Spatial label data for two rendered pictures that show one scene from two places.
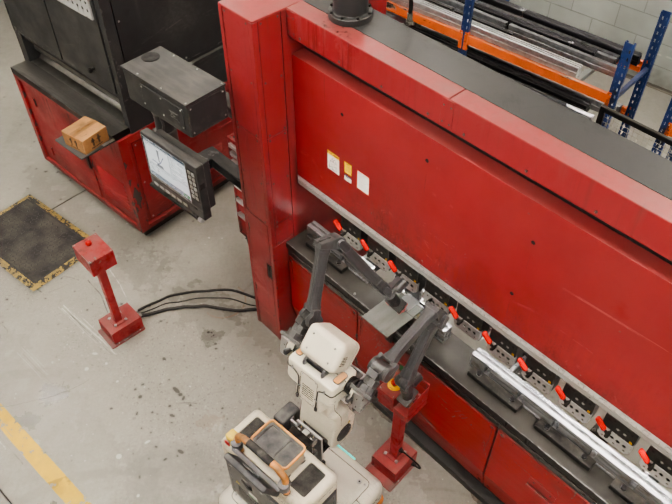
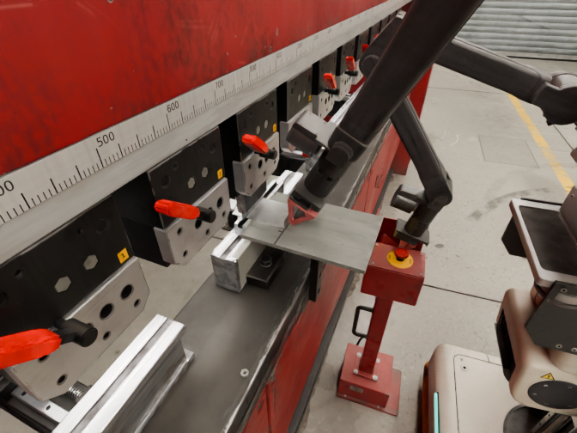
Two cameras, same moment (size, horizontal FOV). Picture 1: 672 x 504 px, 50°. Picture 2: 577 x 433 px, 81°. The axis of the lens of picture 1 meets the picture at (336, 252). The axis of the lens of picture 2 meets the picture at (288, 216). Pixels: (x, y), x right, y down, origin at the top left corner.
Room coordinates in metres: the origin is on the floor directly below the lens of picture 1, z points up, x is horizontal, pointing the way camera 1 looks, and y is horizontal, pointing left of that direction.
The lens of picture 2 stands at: (2.57, 0.21, 1.45)
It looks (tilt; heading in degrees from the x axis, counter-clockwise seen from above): 37 degrees down; 246
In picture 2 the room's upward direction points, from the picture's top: straight up
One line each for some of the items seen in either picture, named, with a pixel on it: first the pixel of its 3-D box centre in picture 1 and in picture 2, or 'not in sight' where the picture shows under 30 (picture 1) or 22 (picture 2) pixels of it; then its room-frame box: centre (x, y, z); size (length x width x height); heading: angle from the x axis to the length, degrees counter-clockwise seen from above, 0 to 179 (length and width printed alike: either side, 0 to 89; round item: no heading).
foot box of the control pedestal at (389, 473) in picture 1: (391, 461); (372, 376); (1.95, -0.32, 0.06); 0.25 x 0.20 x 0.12; 137
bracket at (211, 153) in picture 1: (216, 174); not in sight; (3.15, 0.69, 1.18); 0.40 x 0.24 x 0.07; 43
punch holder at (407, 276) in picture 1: (411, 271); (242, 140); (2.40, -0.38, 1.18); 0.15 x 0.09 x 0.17; 43
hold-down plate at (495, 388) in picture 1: (494, 388); not in sight; (1.90, -0.77, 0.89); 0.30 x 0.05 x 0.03; 43
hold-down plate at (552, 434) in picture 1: (564, 444); not in sight; (1.61, -1.04, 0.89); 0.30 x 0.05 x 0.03; 43
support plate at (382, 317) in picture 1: (392, 313); (314, 227); (2.29, -0.29, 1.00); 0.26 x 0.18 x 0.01; 133
